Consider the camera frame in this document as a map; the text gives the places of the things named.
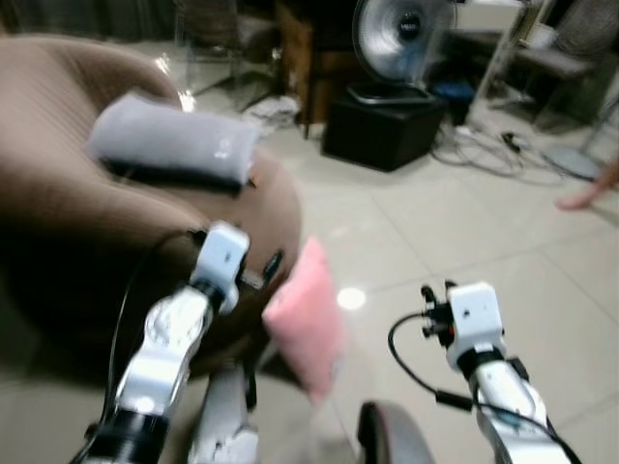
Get blue bag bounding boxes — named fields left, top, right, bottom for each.
left=430, top=79, right=477, bottom=125

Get tangled floor cables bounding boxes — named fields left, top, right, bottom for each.
left=433, top=124, right=567, bottom=182

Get silver robot left leg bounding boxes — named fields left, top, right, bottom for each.
left=187, top=364, right=261, bottom=464

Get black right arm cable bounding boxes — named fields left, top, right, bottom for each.
left=387, top=312, right=583, bottom=464

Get clear plastic chair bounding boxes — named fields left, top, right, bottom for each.
left=174, top=0, right=283, bottom=102

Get grey padded chair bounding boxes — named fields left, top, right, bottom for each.
left=498, top=0, right=619, bottom=131

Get round silver fan heater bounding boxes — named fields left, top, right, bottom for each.
left=349, top=0, right=457, bottom=104

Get person's bare foot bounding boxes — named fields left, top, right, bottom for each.
left=556, top=159, right=619, bottom=213

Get black box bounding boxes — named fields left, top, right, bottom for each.
left=321, top=87, right=449, bottom=174

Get brown ribbed sofa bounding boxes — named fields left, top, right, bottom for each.
left=0, top=34, right=304, bottom=380

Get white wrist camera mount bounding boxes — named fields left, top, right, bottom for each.
left=446, top=282, right=507, bottom=369
left=190, top=221, right=251, bottom=316

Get pink pillow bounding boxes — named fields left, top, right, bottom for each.
left=261, top=237, right=350, bottom=404

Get round grey stand base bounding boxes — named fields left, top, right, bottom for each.
left=540, top=145, right=608, bottom=184

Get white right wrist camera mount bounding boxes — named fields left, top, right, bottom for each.
left=446, top=282, right=507, bottom=369

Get dark wooden cabinet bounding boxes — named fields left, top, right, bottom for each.
left=275, top=0, right=367, bottom=129

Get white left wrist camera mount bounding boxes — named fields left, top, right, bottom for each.
left=190, top=221, right=251, bottom=316

